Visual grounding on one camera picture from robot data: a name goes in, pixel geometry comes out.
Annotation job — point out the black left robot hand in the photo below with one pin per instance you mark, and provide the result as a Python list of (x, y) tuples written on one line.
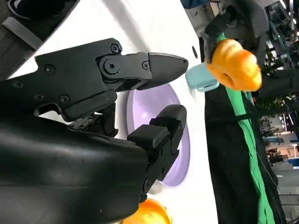
[(217, 25)]

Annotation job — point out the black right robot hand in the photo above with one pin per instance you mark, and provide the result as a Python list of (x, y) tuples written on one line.
[(58, 163)]

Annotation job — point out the black table grommet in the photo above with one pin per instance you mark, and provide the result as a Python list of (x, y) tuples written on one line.
[(194, 51)]

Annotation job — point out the pale green mug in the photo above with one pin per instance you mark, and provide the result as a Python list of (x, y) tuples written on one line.
[(198, 74)]

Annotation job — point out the green cloth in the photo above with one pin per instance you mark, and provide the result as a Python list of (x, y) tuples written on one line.
[(236, 102)]

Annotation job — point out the green leafy plant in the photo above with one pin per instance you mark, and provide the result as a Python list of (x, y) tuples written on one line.
[(271, 105)]

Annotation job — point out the lilac plate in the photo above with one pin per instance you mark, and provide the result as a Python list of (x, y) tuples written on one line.
[(144, 105)]

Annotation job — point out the black cloth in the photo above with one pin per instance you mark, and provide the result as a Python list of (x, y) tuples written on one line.
[(224, 151)]

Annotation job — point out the blue white workshop desk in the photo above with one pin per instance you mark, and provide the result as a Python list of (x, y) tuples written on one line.
[(282, 151)]

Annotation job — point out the black white-striped shoe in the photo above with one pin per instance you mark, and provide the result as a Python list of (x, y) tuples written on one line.
[(35, 7)]

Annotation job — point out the teal metal frame machine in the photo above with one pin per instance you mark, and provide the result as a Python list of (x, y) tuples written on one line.
[(285, 28)]

